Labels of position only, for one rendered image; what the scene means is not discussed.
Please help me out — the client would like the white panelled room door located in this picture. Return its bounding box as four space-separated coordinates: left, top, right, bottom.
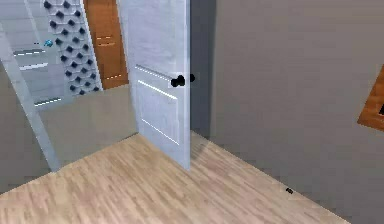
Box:
115 0 192 171

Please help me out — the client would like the brown wooden cupboard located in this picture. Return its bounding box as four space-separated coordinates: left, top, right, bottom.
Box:
82 0 130 91

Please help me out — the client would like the white honeycomb wine rack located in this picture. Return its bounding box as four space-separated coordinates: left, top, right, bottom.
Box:
40 0 104 97

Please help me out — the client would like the grey drawer cabinet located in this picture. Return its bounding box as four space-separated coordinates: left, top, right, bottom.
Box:
0 0 73 108

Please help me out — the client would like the wooden framed wall picture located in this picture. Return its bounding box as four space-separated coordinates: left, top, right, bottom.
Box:
357 63 384 132

